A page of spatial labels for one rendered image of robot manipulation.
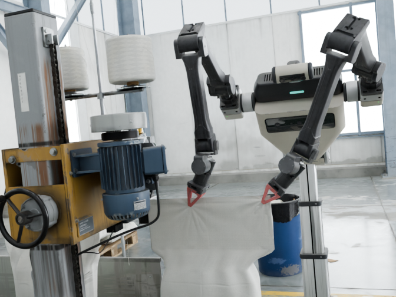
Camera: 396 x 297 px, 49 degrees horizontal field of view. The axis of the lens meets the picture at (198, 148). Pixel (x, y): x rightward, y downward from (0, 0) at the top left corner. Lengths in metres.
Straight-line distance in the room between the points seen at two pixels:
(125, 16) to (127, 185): 9.50
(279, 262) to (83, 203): 2.68
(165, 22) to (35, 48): 9.21
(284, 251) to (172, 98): 6.95
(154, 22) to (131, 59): 9.22
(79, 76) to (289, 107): 0.89
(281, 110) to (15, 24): 1.10
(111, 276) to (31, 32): 1.32
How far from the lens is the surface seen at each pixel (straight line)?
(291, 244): 3.91
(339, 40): 1.45
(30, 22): 1.48
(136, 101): 10.43
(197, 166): 1.57
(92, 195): 1.52
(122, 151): 1.37
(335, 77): 1.47
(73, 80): 1.64
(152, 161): 1.39
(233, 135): 9.89
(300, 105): 1.94
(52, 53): 1.48
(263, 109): 1.96
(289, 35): 9.79
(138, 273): 2.25
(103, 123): 1.36
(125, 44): 1.52
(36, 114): 1.45
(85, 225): 1.48
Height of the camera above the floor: 1.36
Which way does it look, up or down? 3 degrees down
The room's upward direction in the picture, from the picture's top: 5 degrees counter-clockwise
